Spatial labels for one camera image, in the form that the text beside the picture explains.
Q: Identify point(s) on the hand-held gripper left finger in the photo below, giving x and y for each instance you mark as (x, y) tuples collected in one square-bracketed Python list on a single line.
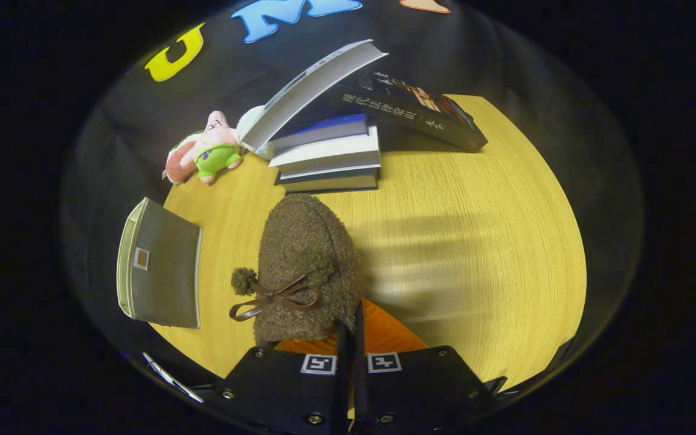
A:
[(342, 386)]

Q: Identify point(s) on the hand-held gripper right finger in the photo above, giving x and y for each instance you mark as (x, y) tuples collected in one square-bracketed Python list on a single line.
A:
[(361, 386)]

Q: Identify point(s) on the brown fuzzy shoe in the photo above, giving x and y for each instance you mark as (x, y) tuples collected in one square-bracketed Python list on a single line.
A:
[(306, 254)]

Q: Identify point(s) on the grey fabric storage box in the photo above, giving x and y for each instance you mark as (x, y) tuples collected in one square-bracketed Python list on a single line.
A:
[(164, 272)]

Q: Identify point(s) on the dark grey book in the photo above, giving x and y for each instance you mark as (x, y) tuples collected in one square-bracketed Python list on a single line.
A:
[(330, 183)]

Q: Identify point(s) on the blue book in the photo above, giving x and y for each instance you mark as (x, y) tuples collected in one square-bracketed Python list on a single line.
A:
[(324, 133)]

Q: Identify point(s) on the pink starfish plush toy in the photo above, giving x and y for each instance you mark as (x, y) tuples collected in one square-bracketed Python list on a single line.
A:
[(218, 151)]

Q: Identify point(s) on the watermelon slice plush toy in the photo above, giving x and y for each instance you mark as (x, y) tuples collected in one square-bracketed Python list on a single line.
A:
[(174, 166)]

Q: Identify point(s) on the white plush toy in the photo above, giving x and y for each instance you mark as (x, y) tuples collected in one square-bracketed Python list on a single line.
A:
[(251, 121)]

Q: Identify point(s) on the black cover book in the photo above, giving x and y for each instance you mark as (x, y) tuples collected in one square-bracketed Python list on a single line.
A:
[(420, 112)]

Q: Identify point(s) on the white cover book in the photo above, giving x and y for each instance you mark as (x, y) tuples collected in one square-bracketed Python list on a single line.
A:
[(312, 87)]

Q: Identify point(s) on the black backdrop cloth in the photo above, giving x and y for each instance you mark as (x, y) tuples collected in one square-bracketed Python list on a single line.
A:
[(475, 48)]

